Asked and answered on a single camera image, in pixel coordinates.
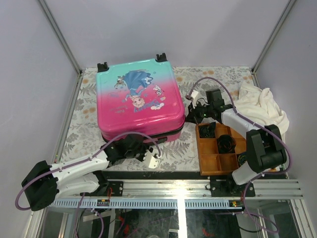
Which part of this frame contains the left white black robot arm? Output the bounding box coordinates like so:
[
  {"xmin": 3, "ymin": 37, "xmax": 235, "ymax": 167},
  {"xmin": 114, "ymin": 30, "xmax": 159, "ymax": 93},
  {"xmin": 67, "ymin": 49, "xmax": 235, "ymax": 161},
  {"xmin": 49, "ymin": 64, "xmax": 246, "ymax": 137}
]
[{"xmin": 19, "ymin": 132, "xmax": 161, "ymax": 211}]

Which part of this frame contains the floral patterned table mat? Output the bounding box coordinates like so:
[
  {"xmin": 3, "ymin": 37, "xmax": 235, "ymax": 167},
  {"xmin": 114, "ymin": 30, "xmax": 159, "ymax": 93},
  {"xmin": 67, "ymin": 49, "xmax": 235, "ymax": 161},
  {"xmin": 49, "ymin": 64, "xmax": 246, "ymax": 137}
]
[{"xmin": 57, "ymin": 66, "xmax": 255, "ymax": 172}]

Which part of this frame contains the aluminium rail frame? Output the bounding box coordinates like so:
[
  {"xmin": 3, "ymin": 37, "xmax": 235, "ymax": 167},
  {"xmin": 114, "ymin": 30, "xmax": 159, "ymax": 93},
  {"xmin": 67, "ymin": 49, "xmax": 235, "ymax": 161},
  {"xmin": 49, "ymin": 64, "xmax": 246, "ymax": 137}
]
[{"xmin": 22, "ymin": 179, "xmax": 317, "ymax": 238}]

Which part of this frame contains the rolled black belt centre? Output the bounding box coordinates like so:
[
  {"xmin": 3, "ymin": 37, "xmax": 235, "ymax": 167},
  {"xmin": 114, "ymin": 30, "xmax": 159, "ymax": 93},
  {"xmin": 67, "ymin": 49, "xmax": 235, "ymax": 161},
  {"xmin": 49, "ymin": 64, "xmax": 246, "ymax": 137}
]
[{"xmin": 217, "ymin": 134, "xmax": 236, "ymax": 154}]

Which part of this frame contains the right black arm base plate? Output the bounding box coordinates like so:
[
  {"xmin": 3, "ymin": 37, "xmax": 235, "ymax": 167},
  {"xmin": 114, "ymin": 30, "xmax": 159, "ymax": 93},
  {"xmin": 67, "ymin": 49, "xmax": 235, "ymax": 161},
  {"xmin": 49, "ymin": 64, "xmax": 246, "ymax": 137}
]
[{"xmin": 210, "ymin": 180, "xmax": 246, "ymax": 197}]

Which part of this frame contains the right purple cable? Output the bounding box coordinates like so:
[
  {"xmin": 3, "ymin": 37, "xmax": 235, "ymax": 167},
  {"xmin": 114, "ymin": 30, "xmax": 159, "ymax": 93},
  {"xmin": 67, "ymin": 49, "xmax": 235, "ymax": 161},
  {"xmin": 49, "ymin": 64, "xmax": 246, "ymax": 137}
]
[{"xmin": 186, "ymin": 77, "xmax": 294, "ymax": 233}]

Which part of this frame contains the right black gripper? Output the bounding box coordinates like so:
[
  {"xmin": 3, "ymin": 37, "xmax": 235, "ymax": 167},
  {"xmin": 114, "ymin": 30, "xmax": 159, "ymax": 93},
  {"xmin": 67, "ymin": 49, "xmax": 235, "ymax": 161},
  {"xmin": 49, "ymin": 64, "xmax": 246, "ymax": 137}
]
[{"xmin": 185, "ymin": 99, "xmax": 213, "ymax": 124}]

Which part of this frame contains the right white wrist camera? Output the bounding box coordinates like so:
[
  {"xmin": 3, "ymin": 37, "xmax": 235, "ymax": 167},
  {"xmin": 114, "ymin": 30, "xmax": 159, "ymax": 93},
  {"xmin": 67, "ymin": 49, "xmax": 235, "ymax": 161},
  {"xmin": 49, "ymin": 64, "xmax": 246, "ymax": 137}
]
[{"xmin": 185, "ymin": 90, "xmax": 199, "ymax": 108}]

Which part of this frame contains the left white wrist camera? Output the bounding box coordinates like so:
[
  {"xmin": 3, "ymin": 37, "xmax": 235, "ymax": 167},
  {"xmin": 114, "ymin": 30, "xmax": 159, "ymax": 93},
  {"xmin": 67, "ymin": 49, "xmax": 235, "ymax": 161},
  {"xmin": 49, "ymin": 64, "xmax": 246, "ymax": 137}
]
[{"xmin": 143, "ymin": 149, "xmax": 160, "ymax": 169}]

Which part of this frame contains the white crumpled garment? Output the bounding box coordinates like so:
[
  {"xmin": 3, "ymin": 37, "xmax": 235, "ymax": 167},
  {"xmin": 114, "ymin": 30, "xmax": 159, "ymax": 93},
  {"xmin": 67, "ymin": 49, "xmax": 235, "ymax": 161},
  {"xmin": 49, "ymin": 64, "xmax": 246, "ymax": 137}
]
[{"xmin": 235, "ymin": 82, "xmax": 289, "ymax": 136}]

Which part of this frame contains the purple cable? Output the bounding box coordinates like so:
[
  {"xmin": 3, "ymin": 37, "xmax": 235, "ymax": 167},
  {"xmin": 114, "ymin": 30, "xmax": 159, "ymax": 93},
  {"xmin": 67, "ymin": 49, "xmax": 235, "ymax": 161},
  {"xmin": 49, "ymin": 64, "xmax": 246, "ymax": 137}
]
[
  {"xmin": 186, "ymin": 77, "xmax": 294, "ymax": 233},
  {"xmin": 14, "ymin": 131, "xmax": 161, "ymax": 238}
]

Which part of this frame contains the rolled dark belt bottom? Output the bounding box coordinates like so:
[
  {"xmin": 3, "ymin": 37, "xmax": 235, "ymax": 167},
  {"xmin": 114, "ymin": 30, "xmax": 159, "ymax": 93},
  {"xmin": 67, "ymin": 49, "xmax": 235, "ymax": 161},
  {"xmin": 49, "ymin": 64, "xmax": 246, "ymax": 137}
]
[{"xmin": 237, "ymin": 152, "xmax": 247, "ymax": 166}]

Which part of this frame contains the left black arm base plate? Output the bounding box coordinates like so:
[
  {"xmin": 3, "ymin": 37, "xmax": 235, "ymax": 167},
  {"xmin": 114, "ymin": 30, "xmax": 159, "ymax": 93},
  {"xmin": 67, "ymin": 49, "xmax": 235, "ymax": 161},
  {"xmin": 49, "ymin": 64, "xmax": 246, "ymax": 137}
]
[{"xmin": 92, "ymin": 181, "xmax": 124, "ymax": 197}]

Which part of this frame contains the rolled black belt top-left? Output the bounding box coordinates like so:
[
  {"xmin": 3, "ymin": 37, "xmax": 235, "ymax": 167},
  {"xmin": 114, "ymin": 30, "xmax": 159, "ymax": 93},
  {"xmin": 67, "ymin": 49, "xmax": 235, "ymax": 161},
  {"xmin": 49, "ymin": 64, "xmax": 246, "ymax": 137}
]
[{"xmin": 199, "ymin": 122, "xmax": 216, "ymax": 138}]

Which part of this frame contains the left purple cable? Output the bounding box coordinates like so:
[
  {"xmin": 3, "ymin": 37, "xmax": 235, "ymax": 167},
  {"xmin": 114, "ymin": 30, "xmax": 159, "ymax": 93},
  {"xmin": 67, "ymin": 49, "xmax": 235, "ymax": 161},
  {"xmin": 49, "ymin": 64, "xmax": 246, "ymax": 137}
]
[{"xmin": 14, "ymin": 131, "xmax": 161, "ymax": 238}]

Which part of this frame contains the pink teal suitcase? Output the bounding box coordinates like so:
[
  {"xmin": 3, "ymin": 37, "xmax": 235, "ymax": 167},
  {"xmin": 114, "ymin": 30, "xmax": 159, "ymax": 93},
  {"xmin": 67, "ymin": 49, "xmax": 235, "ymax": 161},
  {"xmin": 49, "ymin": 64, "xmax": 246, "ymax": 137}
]
[{"xmin": 96, "ymin": 53, "xmax": 185, "ymax": 143}]

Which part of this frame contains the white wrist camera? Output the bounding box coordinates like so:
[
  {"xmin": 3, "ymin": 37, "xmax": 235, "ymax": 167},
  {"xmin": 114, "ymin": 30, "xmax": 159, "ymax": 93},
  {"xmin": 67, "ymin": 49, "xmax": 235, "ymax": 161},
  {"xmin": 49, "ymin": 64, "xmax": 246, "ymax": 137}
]
[
  {"xmin": 185, "ymin": 90, "xmax": 199, "ymax": 108},
  {"xmin": 143, "ymin": 149, "xmax": 160, "ymax": 169}
]

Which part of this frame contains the wooden compartment tray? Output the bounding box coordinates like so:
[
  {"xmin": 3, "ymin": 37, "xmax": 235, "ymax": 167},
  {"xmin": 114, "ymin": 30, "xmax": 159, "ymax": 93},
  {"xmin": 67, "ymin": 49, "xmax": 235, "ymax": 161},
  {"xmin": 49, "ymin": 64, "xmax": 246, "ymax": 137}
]
[{"xmin": 195, "ymin": 123, "xmax": 247, "ymax": 176}]

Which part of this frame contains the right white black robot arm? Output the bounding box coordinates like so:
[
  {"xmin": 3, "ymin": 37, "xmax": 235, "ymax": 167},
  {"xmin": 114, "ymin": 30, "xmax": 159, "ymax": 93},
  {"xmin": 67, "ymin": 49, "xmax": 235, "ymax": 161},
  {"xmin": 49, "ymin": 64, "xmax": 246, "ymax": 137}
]
[{"xmin": 186, "ymin": 89, "xmax": 287, "ymax": 196}]

